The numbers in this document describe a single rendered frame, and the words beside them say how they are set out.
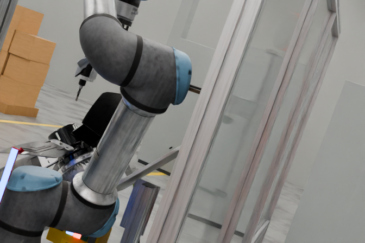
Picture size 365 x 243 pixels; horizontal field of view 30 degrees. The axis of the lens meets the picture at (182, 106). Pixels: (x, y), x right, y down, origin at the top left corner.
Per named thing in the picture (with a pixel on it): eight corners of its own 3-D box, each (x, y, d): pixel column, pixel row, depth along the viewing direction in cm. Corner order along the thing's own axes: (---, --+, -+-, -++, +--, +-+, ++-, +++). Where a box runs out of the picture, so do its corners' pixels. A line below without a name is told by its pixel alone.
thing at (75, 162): (97, 157, 265) (95, 152, 265) (94, 153, 251) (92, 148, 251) (65, 174, 263) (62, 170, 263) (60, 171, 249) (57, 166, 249)
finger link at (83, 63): (63, 66, 189) (89, 47, 187) (71, 68, 195) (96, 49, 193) (68, 75, 188) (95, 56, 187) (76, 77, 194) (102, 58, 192)
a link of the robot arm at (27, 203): (-6, 207, 166) (12, 155, 165) (46, 219, 171) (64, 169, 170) (-2, 224, 154) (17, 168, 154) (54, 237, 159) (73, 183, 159)
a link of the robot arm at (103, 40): (67, 79, 140) (68, -29, 178) (115, 95, 144) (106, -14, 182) (88, 34, 134) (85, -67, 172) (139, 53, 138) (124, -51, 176)
